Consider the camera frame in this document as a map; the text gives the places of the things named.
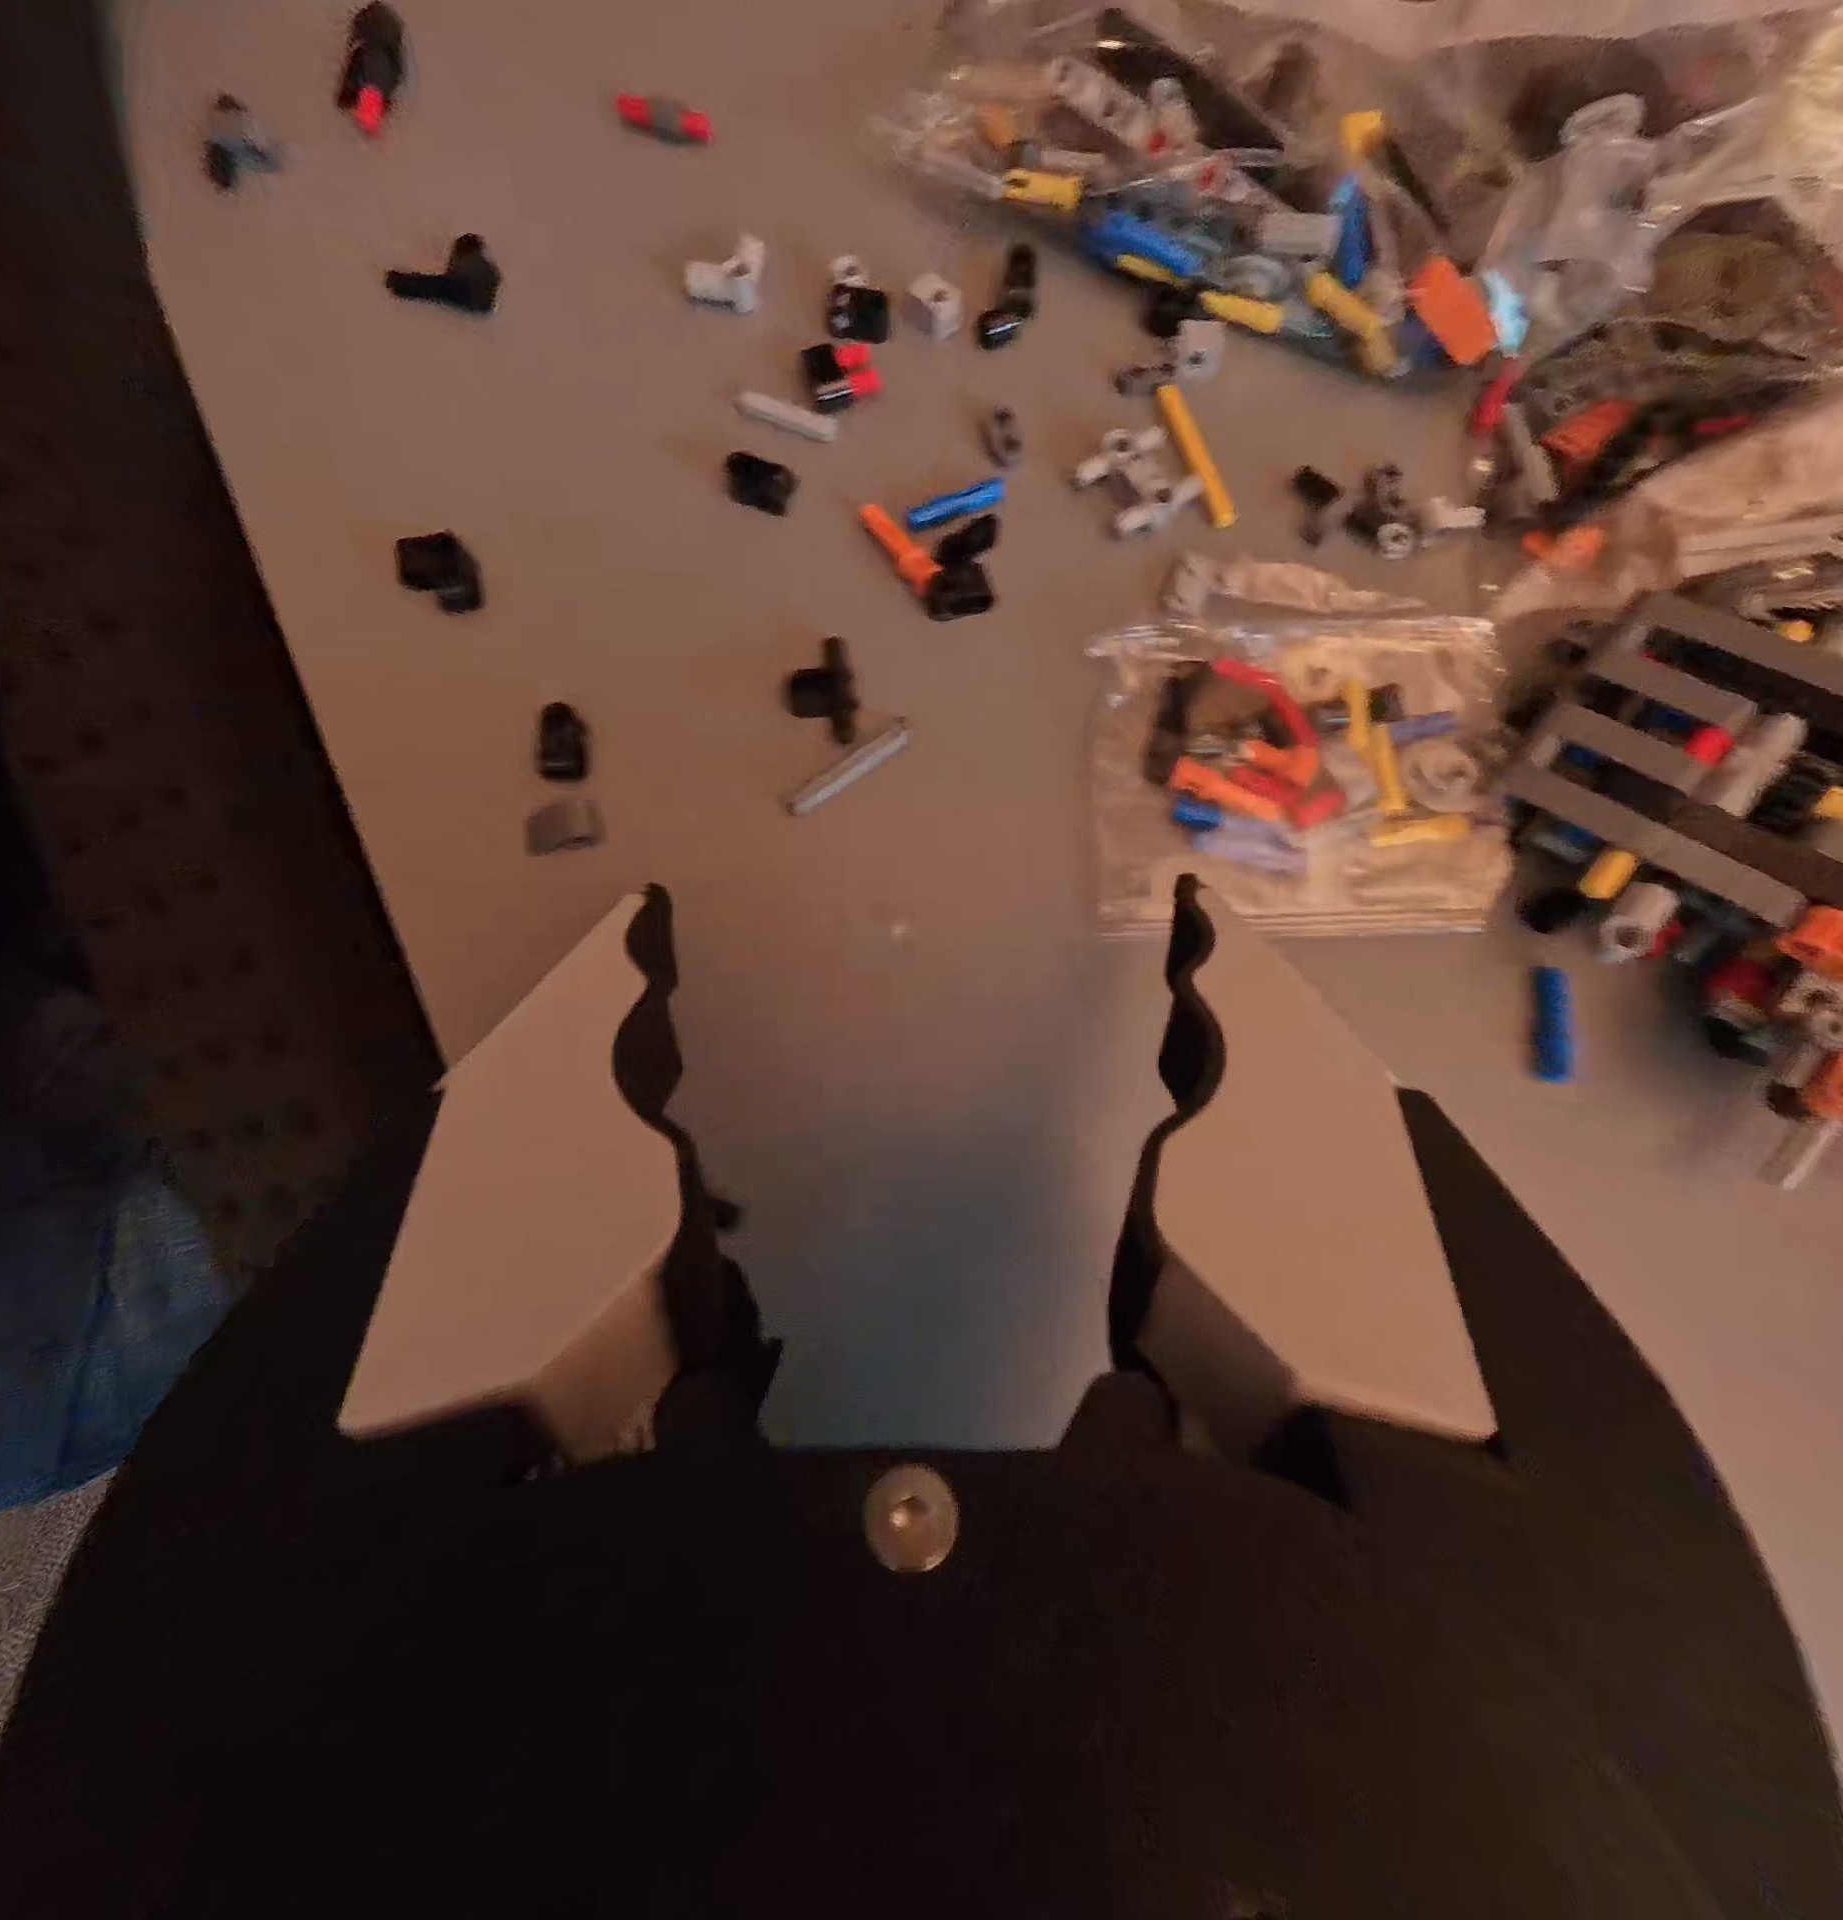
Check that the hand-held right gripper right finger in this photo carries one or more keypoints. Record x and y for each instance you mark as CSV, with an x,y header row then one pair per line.
x,y
1313,1202

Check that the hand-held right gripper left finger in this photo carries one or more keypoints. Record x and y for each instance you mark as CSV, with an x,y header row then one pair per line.
x,y
532,1202

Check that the clear bag of pieces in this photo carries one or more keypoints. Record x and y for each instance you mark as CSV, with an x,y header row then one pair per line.
x,y
1207,197

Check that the blue lego pin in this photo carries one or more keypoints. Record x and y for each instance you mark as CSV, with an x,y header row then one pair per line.
x,y
1553,1024
955,502

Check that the grey curved lego slope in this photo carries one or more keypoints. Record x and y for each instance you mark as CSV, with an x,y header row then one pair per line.
x,y
564,829

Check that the grey lego chassis assembly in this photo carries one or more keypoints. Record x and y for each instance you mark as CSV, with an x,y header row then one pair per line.
x,y
1687,781

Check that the grey L-shaped lego plate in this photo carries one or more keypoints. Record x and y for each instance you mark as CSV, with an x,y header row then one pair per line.
x,y
1203,582

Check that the grey lego pin connector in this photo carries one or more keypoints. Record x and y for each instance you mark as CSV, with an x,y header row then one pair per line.
x,y
1447,517

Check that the orange lego pin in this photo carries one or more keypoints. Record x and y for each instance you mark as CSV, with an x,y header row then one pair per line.
x,y
898,548

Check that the yellow lego axle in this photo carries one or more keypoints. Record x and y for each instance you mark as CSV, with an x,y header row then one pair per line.
x,y
1194,457

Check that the light grey lego axle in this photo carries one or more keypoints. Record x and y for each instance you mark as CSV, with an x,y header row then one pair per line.
x,y
787,416

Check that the small grey lego block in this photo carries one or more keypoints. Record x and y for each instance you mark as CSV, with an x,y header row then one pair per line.
x,y
1199,348

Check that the grey lego brick axle hole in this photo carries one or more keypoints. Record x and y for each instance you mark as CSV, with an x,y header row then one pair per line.
x,y
933,306

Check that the red and grey lego pin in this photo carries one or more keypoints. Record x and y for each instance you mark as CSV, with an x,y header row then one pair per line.
x,y
662,122

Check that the small dark grey lego piece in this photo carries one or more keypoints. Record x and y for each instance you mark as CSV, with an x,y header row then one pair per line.
x,y
239,143

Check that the small clear bag coloured pins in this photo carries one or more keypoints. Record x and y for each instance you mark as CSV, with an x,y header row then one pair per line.
x,y
1297,766

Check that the person's blue jeans leg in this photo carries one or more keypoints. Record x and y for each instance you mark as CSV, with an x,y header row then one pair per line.
x,y
82,1352

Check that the dark grey connector with axle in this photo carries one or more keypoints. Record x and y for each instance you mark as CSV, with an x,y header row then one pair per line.
x,y
1378,514

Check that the dark grey thin liftarm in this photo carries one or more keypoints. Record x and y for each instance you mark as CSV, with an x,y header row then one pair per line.
x,y
1315,502

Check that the dark perforated panel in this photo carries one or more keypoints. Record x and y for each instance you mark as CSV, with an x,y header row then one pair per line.
x,y
112,602

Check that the light grey double pin connector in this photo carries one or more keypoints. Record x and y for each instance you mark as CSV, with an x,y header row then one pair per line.
x,y
1138,483

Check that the dark grey two-hole liftarm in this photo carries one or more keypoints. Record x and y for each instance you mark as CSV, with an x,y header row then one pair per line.
x,y
1147,377

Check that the black connector with red pins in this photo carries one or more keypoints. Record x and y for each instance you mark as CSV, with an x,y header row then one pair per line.
x,y
836,379

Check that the black L connector with axle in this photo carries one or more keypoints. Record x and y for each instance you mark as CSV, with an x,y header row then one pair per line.
x,y
448,278

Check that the black connector with white bush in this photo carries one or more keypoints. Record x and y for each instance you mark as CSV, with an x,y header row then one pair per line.
x,y
859,308

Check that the black piece with red pin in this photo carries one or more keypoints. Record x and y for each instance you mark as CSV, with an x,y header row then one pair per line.
x,y
369,68

